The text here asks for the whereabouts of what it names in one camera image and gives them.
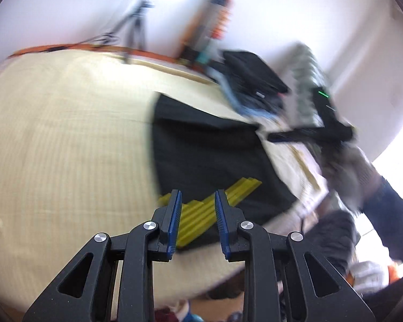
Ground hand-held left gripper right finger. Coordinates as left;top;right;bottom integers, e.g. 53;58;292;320
214;189;377;322

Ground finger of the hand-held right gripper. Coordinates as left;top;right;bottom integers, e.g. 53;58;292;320
267;127;327;143

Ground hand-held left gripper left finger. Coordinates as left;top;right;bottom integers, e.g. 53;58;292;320
22;189;183;322

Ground black pants with yellow stripes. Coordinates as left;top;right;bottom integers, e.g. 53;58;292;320
151;92;298;252

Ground person's right forearm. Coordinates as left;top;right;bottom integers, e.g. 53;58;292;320
360;175;403;269

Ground person's right hand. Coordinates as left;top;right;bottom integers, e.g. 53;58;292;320
321;140;384;213

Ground folded grey jeans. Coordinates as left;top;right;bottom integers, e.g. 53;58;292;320
240;84;286;109

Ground green and white striped pillow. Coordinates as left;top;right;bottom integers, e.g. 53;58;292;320
281;42;337;129

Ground folded silver tripod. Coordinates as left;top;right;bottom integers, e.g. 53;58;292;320
179;0;222;65

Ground small black tripod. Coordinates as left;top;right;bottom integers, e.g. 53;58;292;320
104;0;155;64

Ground black power cable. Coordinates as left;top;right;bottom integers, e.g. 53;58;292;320
84;32;125;47

